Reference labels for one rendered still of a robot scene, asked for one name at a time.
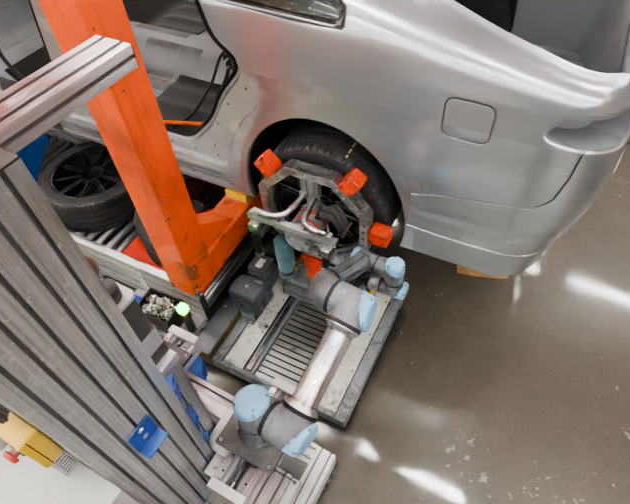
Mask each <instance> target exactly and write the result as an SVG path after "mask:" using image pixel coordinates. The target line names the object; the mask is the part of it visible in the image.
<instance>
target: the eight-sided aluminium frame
mask: <svg viewBox="0 0 630 504"><path fill-rule="evenodd" d="M289 175H291V176H294V177H298V178H303V179H306V180H308V181H311V182H316V183H318V184H321V185H324V186H327V187H329V188H331V189H332V190H333V191H334V192H335V193H336V195H337V196H338V197H339V198H340V199H341V200H342V201H343V202H344V203H345V204H346V206H347V207H348V208H349V209H350V210H351V211H352V212H353V213H354V214H355V215H356V217H357V218H358V219H359V242H357V243H354V244H351V245H348V246H346V247H343V248H340V249H336V250H335V252H334V254H333V255H332V257H331V258H330V260H333V259H334V256H338V257H339V259H340V261H342V262H343V261H345V260H346V259H348V257H350V254H351V252H352V250H354V248H355V247H357V246H358V247H361V248H365V249H367V250H369V249H370V247H371V245H372V244H370V243H368V242H367V240H368V231H369V230H370V228H371V226H372V224H373V216H374V214H373V212H374V211H373V209H372V208H371V207H370V205H368V204H367V203H366V202H365V200H364V199H363V198H362V197H361V196H360V195H359V194H358V193H355V194H354V195H353V196H352V197H350V198H349V197H348V196H346V195H345V194H344V193H343V192H342V191H341V190H340V189H338V186H339V184H340V183H341V181H342V180H343V178H344V176H343V175H341V174H340V173H339V172H336V171H335V170H330V169H326V168H323V167H319V166H316V165H313V164H309V163H306V162H302V161H299V160H298V159H297V160H295V159H290V160H288V161H287V162H286V163H284V164H283V165H281V167H280V168H279V169H278V170H277V172H276V173H275V174H273V175H272V176H270V177H269V178H266V177H264V178H263V180H262V181H261V182H260V183H259V191H260V196H261V201H262V207H263V210H266V211H268V212H272V213H279V212H278V210H277V206H276V199H275V193H274V186H273V185H274V184H276V183H278V182H279V181H281V180H282V179H284V178H285V177H287V176H289ZM320 246H321V243H318V242H315V243H314V244H313V245H312V246H311V248H310V249H309V250H308V251H302V252H304V253H307V254H309V255H312V256H315V257H318V258H320V259H321V257H319V253H318V252H319V247H320Z"/></svg>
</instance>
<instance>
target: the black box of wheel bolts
mask: <svg viewBox="0 0 630 504"><path fill-rule="evenodd" d="M180 302H182V303H185V301H184V300H182V299H179V298H177V297H174V296H172V295H169V294H167V293H164V292H162V291H159V290H157V289H154V288H151V287H150V289H149V290H148V291H147V292H146V293H145V295H144V296H143V297H142V298H141V300H140V301H139V302H138V304H139V305H140V307H141V309H142V311H143V312H144V314H145V316H146V317H147V319H148V321H149V322H150V323H151V324H153V325H155V327H156V329H158V330H161V331H163V332H165V333H169V332H168V329H169V328H170V327H171V326H172V325H175V326H177V327H179V328H180V326H181V325H182V324H183V322H184V321H183V320H182V319H181V318H180V316H179V313H178V312H177V310H176V307H177V306H178V305H179V303H180Z"/></svg>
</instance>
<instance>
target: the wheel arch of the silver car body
mask: <svg viewBox="0 0 630 504"><path fill-rule="evenodd" d="M310 120H314V121H318V122H322V123H325V124H328V125H330V126H332V127H335V128H337V129H339V130H341V131H343V130H342V129H340V128H338V127H336V126H334V125H331V124H329V123H326V122H323V121H320V120H316V119H312V118H306V117H287V118H281V119H278V120H275V121H272V122H270V123H268V124H267V125H265V126H264V127H262V128H261V129H260V130H259V131H258V132H257V133H256V134H255V136H254V137H253V139H252V140H251V142H250V144H249V147H248V150H247V154H246V161H245V172H246V180H247V184H248V188H249V191H250V193H251V196H252V197H253V198H254V197H256V196H257V194H258V193H259V192H260V191H259V183H260V182H261V172H260V170H259V169H258V168H257V167H256V166H255V165H254V164H253V163H254V162H255V161H256V160H257V159H258V157H259V156H260V155H261V154H262V153H264V152H265V151H266V150H267V149H271V150H272V151H274V150H275V148H276V147H277V146H278V145H279V144H280V143H281V141H282V140H283V139H284V138H285V137H286V136H287V134H288V133H289V132H290V131H291V130H292V129H293V128H295V127H296V126H298V125H299V124H301V123H304V122H306V121H310ZM343 132H344V133H346V134H348V133H347V132H345V131H343ZM348 135H349V136H351V137H352V138H354V139H355V140H357V139H356V138H355V137H353V136H352V135H350V134H348ZM357 141H358V142H359V143H360V144H362V143H361V142H360V141H359V140H357ZM362 145H363V146H364V147H365V148H366V149H367V150H368V151H369V152H370V153H372V152H371V151H370V150H369V149H368V148H367V147H366V146H365V145H364V144H362ZM372 155H373V156H374V157H375V158H376V159H377V160H378V161H379V162H380V163H381V161H380V160H379V159H378V158H377V157H376V156H375V155H374V154H373V153H372ZM381 165H382V166H383V167H384V169H385V170H386V172H387V173H388V175H389V176H390V178H391V179H392V181H393V183H394V185H395V187H396V189H397V191H398V194H399V197H400V199H401V203H402V207H403V212H404V234H403V238H402V240H401V242H400V244H399V245H400V247H402V244H403V242H404V239H405V235H406V213H405V208H404V204H403V200H402V197H401V195H400V192H399V190H398V188H397V186H396V184H395V182H394V180H393V178H392V177H391V175H390V174H389V172H388V171H387V169H386V168H385V166H384V165H383V164H382V163H381Z"/></svg>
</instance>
